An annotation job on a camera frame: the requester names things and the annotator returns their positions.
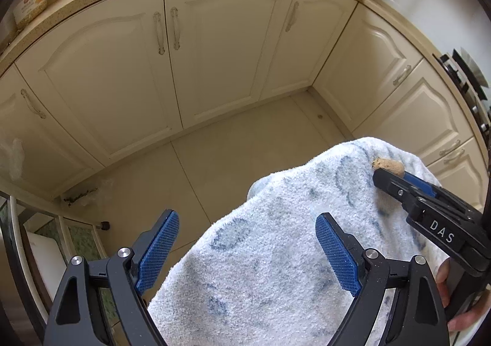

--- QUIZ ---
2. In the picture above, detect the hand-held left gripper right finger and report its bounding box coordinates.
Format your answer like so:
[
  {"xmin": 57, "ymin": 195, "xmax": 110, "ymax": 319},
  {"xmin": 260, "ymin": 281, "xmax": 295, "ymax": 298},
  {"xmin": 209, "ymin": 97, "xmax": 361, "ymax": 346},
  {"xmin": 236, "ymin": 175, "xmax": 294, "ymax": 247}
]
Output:
[{"xmin": 315, "ymin": 212, "xmax": 450, "ymax": 346}]

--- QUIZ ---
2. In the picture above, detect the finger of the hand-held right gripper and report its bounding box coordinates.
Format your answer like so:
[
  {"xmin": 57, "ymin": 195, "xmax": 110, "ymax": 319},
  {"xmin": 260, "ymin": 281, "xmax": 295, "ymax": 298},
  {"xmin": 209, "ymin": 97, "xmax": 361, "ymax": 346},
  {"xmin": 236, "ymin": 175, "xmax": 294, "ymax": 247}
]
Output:
[
  {"xmin": 372, "ymin": 168, "xmax": 462, "ymax": 217},
  {"xmin": 403, "ymin": 172, "xmax": 483, "ymax": 217}
]

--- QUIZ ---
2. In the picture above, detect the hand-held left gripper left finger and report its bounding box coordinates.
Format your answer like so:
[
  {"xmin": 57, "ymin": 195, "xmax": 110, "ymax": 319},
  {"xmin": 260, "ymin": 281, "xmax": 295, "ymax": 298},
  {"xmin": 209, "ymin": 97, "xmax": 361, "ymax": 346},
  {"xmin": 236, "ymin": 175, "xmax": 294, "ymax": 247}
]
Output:
[{"xmin": 42, "ymin": 209, "xmax": 180, "ymax": 346}]

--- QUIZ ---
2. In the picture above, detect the brown nutshell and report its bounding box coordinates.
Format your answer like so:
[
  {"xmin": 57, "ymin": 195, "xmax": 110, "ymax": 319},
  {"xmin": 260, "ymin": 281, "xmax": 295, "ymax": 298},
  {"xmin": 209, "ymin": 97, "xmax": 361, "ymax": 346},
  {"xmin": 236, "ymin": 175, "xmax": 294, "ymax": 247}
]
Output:
[{"xmin": 371, "ymin": 157, "xmax": 405, "ymax": 178}]

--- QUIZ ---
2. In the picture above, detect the person's right hand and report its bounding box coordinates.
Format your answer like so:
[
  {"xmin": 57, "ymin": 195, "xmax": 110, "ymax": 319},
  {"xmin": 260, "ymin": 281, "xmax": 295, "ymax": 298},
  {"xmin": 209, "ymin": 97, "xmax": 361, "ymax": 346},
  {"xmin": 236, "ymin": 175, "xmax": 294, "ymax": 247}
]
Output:
[{"xmin": 436, "ymin": 258, "xmax": 491, "ymax": 332}]

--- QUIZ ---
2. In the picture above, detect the blue patterned white towel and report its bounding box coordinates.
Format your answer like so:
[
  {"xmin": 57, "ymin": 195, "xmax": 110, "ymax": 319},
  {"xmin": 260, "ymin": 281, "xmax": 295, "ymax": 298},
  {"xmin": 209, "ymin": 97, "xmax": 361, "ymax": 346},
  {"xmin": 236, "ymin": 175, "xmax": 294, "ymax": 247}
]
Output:
[{"xmin": 148, "ymin": 136, "xmax": 453, "ymax": 346}]

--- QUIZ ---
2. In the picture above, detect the glass sliding door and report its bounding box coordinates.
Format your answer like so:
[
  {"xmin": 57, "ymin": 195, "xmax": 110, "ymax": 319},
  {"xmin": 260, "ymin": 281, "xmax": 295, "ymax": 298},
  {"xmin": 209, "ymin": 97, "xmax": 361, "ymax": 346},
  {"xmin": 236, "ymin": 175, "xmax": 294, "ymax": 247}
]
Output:
[{"xmin": 0, "ymin": 190, "xmax": 116, "ymax": 346}]

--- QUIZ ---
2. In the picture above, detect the black gas stove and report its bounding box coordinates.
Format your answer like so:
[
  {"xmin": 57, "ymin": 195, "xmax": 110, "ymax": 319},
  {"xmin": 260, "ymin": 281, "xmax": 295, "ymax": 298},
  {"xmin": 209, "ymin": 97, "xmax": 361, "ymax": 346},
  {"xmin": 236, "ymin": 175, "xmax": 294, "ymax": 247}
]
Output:
[{"xmin": 439, "ymin": 48, "xmax": 491, "ymax": 132}]

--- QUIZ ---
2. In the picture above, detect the cream kitchen cabinet unit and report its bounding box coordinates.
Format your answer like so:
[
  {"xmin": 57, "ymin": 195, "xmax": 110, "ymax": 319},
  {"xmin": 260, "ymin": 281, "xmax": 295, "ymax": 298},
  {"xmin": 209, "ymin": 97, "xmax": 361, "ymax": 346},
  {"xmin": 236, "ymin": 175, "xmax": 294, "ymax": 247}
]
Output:
[{"xmin": 0, "ymin": 0, "xmax": 491, "ymax": 212}]

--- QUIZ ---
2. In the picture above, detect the white jar orange label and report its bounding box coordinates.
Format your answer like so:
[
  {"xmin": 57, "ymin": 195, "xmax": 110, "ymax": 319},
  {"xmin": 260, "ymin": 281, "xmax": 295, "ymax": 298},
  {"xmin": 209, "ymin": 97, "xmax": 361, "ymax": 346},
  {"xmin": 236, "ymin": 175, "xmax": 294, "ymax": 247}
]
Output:
[{"xmin": 13, "ymin": 0, "xmax": 48, "ymax": 26}]

